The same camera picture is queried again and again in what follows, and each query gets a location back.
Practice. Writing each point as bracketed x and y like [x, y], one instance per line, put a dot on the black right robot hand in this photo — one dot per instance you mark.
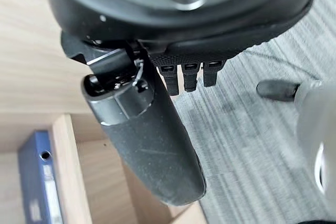
[147, 129]

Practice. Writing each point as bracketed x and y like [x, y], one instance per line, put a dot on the blue lever arch folder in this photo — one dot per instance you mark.
[39, 179]

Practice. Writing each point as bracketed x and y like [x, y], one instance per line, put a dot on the light wooden office cabinet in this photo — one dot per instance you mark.
[31, 64]

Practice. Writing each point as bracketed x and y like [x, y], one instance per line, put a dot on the dark robot foot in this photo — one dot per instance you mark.
[278, 90]

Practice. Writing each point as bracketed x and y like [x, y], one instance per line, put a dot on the silver robot leg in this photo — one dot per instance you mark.
[317, 129]

